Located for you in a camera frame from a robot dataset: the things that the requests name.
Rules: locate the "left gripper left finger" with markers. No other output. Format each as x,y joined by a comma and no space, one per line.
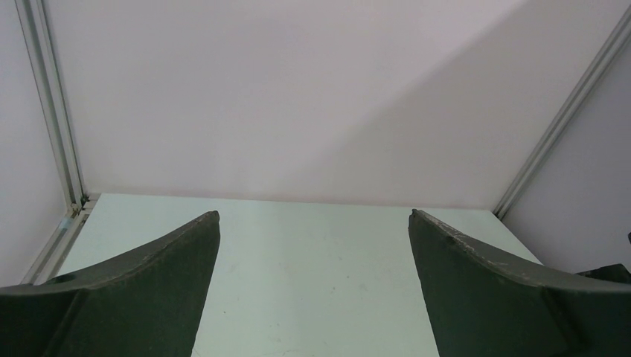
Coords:
144,302

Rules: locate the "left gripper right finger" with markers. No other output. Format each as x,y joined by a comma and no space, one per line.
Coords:
484,301

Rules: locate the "left aluminium frame post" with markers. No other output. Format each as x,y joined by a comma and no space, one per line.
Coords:
39,39

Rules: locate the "aluminium frame post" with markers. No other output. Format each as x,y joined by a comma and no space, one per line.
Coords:
586,86
39,39

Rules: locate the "right aluminium frame post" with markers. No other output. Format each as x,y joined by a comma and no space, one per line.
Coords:
586,86

